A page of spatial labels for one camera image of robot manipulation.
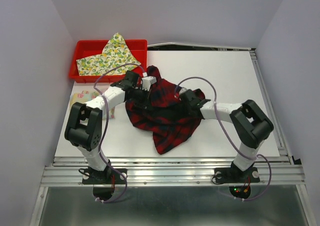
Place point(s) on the lemon print skirt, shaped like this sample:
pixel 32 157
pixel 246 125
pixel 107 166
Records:
pixel 115 58

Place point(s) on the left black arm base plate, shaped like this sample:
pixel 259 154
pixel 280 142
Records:
pixel 120 177

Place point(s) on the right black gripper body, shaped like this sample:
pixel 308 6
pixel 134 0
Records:
pixel 189 112

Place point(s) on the pastel floral folded skirt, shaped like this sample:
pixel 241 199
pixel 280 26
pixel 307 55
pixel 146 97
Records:
pixel 85 96

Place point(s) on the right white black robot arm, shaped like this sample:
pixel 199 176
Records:
pixel 251 124

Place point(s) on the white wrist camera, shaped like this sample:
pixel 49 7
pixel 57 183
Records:
pixel 178 91
pixel 147 81

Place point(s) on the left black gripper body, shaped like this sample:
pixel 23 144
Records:
pixel 139 98

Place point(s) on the aluminium front rail frame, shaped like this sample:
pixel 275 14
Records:
pixel 160 171

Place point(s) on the red navy plaid skirt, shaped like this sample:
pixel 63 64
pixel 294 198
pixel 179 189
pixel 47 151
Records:
pixel 169 121

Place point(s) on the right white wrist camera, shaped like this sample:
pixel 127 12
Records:
pixel 178 91

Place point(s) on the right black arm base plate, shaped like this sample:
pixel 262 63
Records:
pixel 230 175

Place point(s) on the aluminium right side rail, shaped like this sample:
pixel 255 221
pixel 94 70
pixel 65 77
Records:
pixel 280 139

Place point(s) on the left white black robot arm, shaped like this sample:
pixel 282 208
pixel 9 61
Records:
pixel 86 129

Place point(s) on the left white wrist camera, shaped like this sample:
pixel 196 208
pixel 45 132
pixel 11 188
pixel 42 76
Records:
pixel 147 81

